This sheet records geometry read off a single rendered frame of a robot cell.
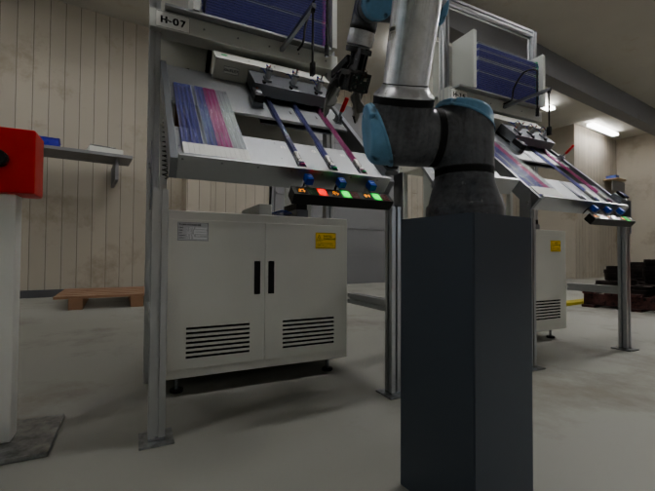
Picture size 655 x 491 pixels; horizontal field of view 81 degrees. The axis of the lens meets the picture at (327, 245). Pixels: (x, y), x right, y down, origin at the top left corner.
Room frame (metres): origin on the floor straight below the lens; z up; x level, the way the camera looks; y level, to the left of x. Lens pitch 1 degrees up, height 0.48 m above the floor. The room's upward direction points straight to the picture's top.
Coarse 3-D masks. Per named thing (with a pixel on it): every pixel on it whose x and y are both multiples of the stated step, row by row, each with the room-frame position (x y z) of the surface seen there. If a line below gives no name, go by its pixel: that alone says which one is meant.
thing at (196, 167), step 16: (192, 160) 1.00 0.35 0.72; (208, 160) 1.01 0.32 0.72; (224, 160) 1.03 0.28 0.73; (240, 160) 1.05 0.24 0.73; (176, 176) 1.02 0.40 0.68; (192, 176) 1.03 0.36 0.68; (208, 176) 1.05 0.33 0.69; (224, 176) 1.06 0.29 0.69; (240, 176) 1.08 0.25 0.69; (256, 176) 1.10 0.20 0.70; (272, 176) 1.11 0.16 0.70; (288, 176) 1.13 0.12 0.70; (320, 176) 1.17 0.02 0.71; (336, 176) 1.19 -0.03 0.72; (352, 176) 1.21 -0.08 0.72; (368, 176) 1.23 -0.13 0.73; (384, 176) 1.26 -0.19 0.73
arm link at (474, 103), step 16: (448, 112) 0.73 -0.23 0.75; (464, 112) 0.73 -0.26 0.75; (480, 112) 0.72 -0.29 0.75; (448, 128) 0.72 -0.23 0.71; (464, 128) 0.72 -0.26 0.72; (480, 128) 0.73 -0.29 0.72; (448, 144) 0.72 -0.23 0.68; (464, 144) 0.73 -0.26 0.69; (480, 144) 0.73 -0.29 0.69; (448, 160) 0.74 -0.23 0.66; (464, 160) 0.73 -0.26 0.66; (480, 160) 0.73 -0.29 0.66
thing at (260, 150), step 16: (176, 128) 1.12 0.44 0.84; (176, 144) 1.05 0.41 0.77; (256, 144) 1.20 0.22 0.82; (272, 144) 1.23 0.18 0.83; (288, 144) 1.27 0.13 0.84; (256, 160) 1.12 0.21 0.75; (272, 160) 1.15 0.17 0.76; (288, 160) 1.19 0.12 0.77; (304, 160) 1.22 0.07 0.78; (320, 160) 1.26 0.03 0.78; (336, 160) 1.30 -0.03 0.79
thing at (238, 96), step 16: (176, 80) 1.37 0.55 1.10; (192, 80) 1.42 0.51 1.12; (208, 80) 1.47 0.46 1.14; (224, 80) 1.52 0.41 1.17; (240, 96) 1.44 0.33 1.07; (240, 112) 1.34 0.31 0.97; (256, 112) 1.38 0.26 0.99; (288, 112) 1.48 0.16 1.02; (304, 112) 1.53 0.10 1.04; (288, 128) 1.48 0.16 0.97; (304, 128) 1.52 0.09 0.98; (320, 128) 1.49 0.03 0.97; (336, 128) 1.52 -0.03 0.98
